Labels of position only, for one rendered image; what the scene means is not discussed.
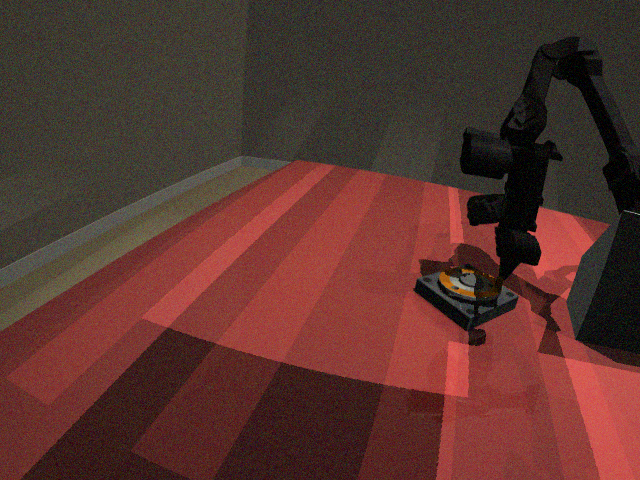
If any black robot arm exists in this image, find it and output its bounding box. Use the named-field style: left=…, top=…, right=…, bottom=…
left=460, top=36, right=640, bottom=230

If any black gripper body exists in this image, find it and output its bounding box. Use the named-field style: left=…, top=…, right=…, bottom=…
left=496, top=179, right=544, bottom=266

